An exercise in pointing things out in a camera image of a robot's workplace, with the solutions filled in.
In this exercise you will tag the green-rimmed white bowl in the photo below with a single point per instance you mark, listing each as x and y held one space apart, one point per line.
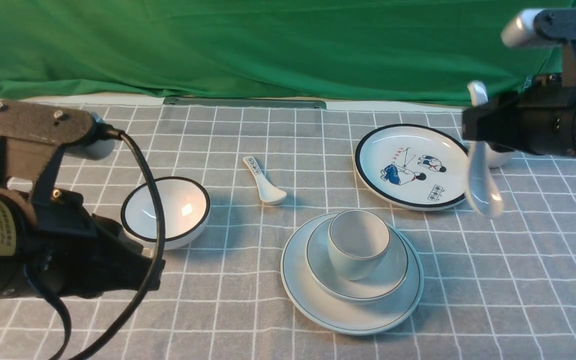
385 279

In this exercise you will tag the black-rimmed white bowl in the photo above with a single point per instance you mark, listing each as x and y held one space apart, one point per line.
186 206

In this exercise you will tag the green-rimmed white cup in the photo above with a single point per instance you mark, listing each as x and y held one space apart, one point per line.
357 243

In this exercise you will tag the grey checked tablecloth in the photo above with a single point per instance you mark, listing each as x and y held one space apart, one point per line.
494 289

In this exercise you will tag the black-rimmed white cup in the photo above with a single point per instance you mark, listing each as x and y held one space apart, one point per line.
497 156

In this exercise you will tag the illustrated black-rimmed plate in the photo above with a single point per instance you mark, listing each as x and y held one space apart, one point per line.
413 166

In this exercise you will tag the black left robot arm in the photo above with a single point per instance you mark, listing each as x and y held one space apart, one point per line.
13 282

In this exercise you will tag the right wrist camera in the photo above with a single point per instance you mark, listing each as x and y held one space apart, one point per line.
546 27

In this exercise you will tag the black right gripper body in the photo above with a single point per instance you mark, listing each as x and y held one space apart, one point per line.
541 120

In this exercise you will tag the plain white ceramic spoon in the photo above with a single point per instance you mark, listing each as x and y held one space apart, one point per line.
482 192

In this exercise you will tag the white spoon with label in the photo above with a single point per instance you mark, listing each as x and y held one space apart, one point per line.
268 193

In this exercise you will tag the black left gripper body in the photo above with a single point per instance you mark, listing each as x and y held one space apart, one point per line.
77 253

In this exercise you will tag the green backdrop cloth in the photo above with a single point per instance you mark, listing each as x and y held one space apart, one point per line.
381 50

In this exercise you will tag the green-rimmed white plate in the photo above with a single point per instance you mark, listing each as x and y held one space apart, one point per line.
349 317

